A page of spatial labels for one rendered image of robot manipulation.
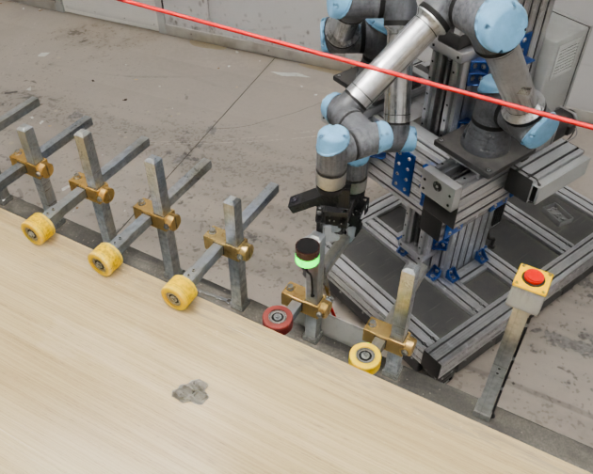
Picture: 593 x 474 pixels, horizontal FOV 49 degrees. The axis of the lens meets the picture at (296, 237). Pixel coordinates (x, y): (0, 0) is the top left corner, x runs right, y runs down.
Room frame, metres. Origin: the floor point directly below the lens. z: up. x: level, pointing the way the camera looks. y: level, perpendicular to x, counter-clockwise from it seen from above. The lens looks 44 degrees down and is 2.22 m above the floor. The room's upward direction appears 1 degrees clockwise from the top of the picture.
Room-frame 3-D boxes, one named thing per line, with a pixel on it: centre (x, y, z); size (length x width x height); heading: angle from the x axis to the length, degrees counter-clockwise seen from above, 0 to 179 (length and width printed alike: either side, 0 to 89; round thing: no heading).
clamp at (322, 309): (1.19, -0.03, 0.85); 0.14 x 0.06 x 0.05; 61
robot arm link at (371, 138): (1.32, -0.16, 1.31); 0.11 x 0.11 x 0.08; 28
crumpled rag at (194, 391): (0.86, 0.24, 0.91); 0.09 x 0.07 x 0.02; 86
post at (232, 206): (1.30, 0.17, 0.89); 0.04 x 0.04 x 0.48; 61
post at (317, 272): (1.18, -0.05, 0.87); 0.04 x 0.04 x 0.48; 61
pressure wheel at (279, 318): (1.08, 0.05, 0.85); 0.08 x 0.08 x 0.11
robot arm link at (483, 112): (1.67, -0.59, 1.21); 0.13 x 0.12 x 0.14; 28
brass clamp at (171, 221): (1.43, 0.41, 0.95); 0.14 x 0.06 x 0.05; 61
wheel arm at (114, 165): (1.59, 0.63, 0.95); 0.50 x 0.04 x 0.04; 151
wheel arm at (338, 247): (1.25, -0.05, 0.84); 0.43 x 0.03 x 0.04; 151
